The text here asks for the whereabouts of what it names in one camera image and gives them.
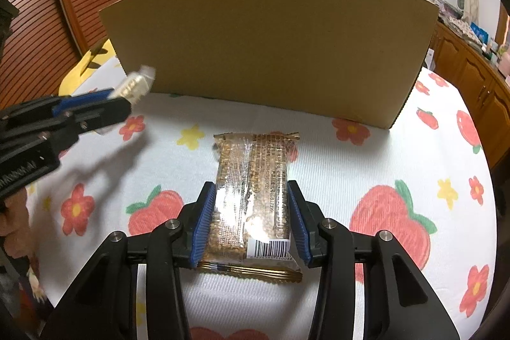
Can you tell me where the small white snack packet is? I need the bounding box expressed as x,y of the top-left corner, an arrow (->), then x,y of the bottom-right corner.
108,66 -> 156,106

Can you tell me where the yellow plush toy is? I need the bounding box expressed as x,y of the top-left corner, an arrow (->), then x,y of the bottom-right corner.
58,37 -> 115,96

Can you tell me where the brown wooden sideboard cabinet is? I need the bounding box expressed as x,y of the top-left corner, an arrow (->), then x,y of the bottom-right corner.
430,22 -> 509,169

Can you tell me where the brown cardboard box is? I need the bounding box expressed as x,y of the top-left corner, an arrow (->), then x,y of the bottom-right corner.
99,0 -> 438,129

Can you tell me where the white strawberry print blanket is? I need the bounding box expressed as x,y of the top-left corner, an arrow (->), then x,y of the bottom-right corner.
28,70 -> 497,339

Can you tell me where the pink bottle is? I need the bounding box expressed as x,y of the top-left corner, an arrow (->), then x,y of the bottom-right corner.
498,51 -> 510,77

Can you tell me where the brown cereal bar packet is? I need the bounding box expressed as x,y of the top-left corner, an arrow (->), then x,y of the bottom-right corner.
198,132 -> 302,283

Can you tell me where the person's left hand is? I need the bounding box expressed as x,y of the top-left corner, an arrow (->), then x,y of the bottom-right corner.
0,187 -> 34,259

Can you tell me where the folded patterned cloth stack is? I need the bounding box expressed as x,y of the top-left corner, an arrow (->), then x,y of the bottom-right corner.
431,0 -> 463,27

